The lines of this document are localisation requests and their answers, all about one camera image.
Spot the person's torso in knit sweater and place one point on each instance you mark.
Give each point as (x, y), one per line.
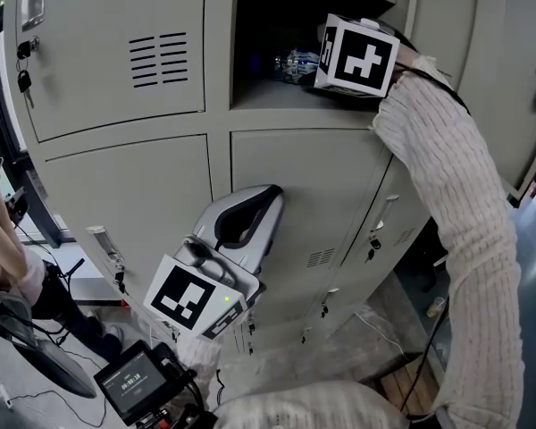
(312, 407)

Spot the person's right forearm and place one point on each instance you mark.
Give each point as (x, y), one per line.
(446, 159)

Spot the grey metal locker cabinet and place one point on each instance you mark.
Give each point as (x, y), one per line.
(295, 163)

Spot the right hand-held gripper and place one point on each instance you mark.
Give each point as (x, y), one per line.
(362, 58)

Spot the person's left forearm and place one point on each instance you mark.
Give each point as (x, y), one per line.
(196, 369)

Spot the dark grey oval panel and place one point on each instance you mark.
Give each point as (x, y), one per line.
(58, 364)

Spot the locker door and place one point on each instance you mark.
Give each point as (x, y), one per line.
(509, 38)

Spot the wooden pallet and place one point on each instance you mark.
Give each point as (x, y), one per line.
(406, 387)

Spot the black monitor with timer screen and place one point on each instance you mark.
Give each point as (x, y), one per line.
(134, 384)

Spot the black bag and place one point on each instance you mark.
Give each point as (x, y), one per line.
(422, 257)

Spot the black-capped keys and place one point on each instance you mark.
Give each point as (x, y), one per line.
(371, 248)
(119, 280)
(24, 81)

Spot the clear plastic water bottle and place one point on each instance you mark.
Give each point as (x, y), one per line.
(297, 63)

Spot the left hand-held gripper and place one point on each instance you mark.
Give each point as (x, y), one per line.
(183, 297)

